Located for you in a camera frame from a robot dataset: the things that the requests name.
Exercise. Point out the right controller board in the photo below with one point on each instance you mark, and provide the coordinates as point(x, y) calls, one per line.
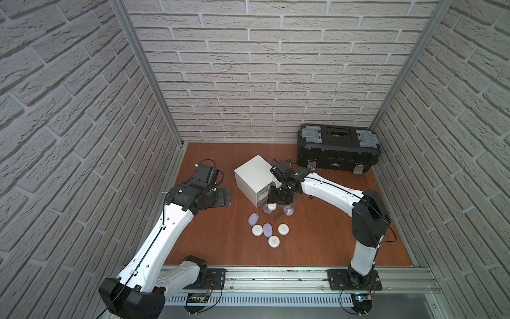
point(362, 304)

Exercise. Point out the controller board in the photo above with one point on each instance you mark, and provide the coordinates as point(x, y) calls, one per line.
point(362, 304)
point(196, 302)

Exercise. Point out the white round earphone case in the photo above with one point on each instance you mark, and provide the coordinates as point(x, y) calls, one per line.
point(274, 241)
point(283, 229)
point(257, 230)

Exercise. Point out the left controller board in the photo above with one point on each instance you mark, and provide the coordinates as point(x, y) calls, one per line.
point(196, 302)

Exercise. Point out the purple earphone case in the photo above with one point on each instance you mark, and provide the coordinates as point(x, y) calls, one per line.
point(288, 210)
point(267, 230)
point(253, 219)

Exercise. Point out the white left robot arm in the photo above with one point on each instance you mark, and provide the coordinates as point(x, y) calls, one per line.
point(140, 290)

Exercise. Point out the white drawer cabinet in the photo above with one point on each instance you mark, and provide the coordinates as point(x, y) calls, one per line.
point(254, 179)

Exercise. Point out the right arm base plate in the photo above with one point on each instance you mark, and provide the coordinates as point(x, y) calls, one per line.
point(350, 280)

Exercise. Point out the black plastic toolbox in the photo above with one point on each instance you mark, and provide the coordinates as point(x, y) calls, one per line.
point(337, 148)

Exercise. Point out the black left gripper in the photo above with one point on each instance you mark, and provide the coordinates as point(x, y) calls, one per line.
point(222, 197)

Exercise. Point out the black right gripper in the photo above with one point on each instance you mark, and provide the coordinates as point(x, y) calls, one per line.
point(271, 197)

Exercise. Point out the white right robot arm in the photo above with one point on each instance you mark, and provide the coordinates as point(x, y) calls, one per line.
point(370, 219)

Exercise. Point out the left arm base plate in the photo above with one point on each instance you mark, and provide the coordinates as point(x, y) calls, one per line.
point(213, 277)

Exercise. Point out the aluminium frame rail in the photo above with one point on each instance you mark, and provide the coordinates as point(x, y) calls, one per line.
point(321, 280)

